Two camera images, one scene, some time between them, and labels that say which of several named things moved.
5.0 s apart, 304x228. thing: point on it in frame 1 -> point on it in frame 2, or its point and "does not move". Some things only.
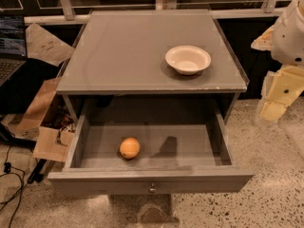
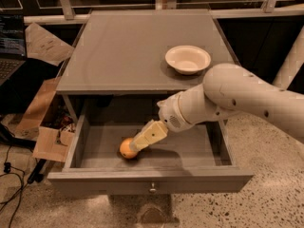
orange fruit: x=129 y=147 does not move
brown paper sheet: x=42 y=45 does not move
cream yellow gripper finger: x=281 y=87 -> x=153 y=132
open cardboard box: x=52 y=124 does not move
